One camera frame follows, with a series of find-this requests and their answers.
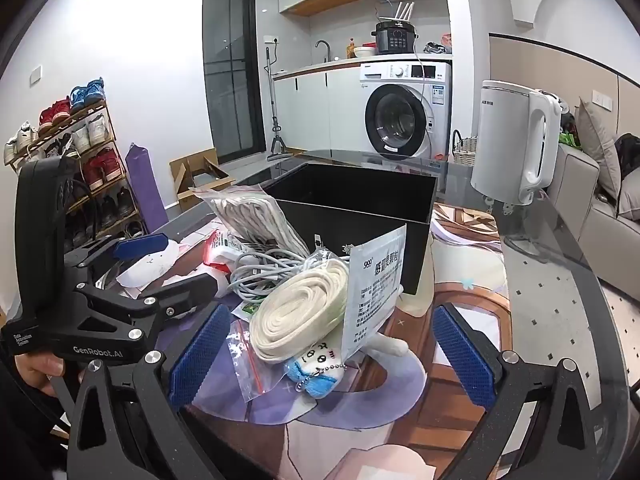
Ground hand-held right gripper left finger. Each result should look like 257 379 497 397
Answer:
65 304 233 480

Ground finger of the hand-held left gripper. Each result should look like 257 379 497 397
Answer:
74 273 222 334
66 234 169 269

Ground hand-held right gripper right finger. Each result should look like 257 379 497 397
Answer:
432 304 608 480

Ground red and white packet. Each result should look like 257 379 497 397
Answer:
202 230 246 273

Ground light grey cable bundle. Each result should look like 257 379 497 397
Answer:
227 247 346 301

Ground plastic bag of white cords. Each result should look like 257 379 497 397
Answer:
190 184 311 261

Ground coil of wide white strap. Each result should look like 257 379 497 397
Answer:
249 257 351 366

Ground black cardboard box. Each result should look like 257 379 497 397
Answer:
260 161 440 296

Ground person's left hand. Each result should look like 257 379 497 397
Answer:
17 352 68 397

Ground white plush toy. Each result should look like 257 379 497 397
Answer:
116 240 181 288

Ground clear zip bag red stripe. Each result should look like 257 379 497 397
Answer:
222 317 301 403

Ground green sachet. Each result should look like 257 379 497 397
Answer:
235 300 263 323

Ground purple yoga mat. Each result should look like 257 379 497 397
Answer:
125 142 170 233

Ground open brown cardboard box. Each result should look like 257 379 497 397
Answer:
169 147 236 198

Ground shoe rack with shoes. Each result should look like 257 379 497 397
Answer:
4 77 146 246

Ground white medicine sachet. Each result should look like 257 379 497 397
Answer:
342 225 407 356

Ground wooden shoe rack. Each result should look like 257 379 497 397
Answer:
5 100 146 246

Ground mop with metal pole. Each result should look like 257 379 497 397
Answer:
265 45 288 161

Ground grey sofa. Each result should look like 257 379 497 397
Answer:
547 145 640 286

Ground dark glass door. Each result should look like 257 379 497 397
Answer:
202 0 266 165

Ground wicker basket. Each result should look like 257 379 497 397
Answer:
451 130 478 163

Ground white lower cabinets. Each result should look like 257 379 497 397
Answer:
272 71 363 153

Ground white electric kettle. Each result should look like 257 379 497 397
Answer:
470 79 562 206

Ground white washing machine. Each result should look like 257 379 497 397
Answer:
359 59 452 161

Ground beige pillow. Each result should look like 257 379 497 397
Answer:
575 97 623 201

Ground black pressure cooker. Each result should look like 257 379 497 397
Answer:
375 21 418 55

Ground blue and white plush keychain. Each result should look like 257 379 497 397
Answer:
285 330 418 401

